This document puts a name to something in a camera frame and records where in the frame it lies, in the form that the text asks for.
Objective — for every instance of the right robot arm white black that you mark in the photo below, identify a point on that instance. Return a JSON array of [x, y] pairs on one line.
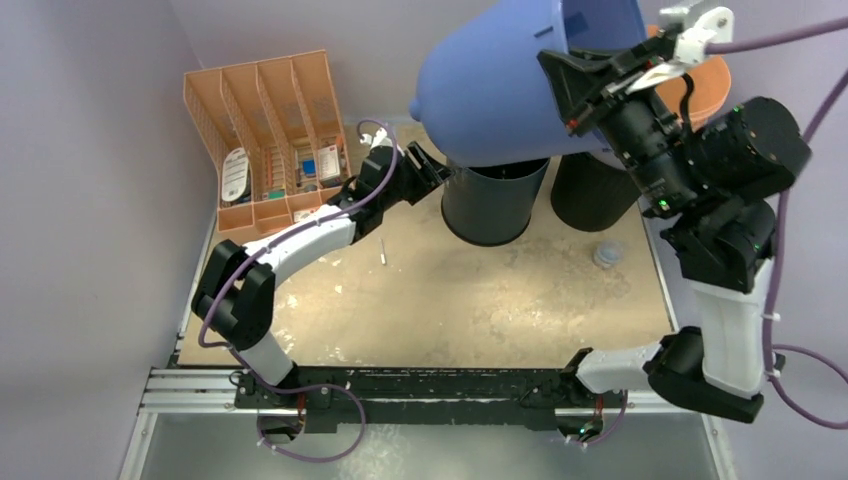
[[714, 183]]

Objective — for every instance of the orange plastic bucket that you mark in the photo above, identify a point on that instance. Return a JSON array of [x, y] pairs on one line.
[[712, 82]]

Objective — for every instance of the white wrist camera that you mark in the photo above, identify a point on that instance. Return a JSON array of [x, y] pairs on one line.
[[691, 26], [381, 138]]

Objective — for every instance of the small boxes in organizer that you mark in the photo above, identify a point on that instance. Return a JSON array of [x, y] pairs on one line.
[[296, 184]]

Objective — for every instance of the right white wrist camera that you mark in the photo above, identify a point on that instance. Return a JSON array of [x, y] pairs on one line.
[[691, 26]]

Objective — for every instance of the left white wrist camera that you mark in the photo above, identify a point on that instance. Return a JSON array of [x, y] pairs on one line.
[[381, 138]]

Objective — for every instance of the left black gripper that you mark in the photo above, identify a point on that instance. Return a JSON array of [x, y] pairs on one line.
[[430, 175]]

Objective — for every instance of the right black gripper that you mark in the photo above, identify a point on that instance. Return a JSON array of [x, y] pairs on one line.
[[597, 96]]

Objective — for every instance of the small clear plastic cup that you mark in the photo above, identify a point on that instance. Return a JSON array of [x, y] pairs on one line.
[[608, 254]]

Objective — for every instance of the orange plastic file organizer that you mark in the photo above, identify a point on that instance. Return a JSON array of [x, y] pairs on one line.
[[285, 102]]

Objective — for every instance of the large blue plastic bucket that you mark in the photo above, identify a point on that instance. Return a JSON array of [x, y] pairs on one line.
[[482, 96]]

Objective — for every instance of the aluminium frame rail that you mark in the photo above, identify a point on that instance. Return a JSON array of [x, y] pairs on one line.
[[192, 391]]

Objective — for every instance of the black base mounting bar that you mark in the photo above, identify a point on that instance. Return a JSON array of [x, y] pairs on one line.
[[557, 383]]

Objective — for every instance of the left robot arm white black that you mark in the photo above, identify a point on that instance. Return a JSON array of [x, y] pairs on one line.
[[235, 294]]

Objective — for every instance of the black ribbed bin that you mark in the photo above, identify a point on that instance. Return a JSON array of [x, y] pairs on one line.
[[592, 190]]

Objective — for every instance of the white oval package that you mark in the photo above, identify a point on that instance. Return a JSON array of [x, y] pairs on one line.
[[235, 183]]

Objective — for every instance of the dark navy cylindrical bin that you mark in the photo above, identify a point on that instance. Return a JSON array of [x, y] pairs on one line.
[[491, 206]]

